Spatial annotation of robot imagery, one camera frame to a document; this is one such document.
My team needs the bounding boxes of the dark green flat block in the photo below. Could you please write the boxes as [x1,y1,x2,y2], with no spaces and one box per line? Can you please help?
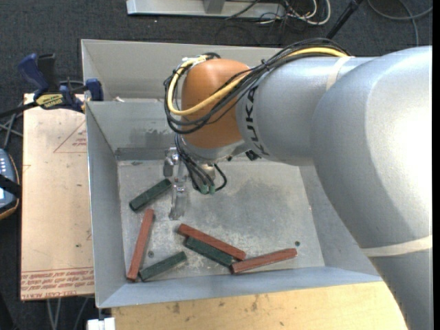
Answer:
[137,251,188,283]
[184,236,235,268]
[129,178,173,212]

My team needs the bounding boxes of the brown cardboard board, red print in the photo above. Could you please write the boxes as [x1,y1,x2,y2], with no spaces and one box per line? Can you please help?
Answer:
[20,93,96,302]

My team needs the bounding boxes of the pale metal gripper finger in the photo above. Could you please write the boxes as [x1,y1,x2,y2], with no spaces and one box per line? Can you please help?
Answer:
[178,184,189,217]
[169,186,180,221]

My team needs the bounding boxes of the red-brown flat block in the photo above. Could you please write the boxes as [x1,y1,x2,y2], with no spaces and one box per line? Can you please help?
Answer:
[229,247,298,275]
[125,208,156,283]
[177,223,248,262]

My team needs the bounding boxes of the grey metal bin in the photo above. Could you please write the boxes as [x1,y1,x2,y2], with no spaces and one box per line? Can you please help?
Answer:
[80,38,383,309]

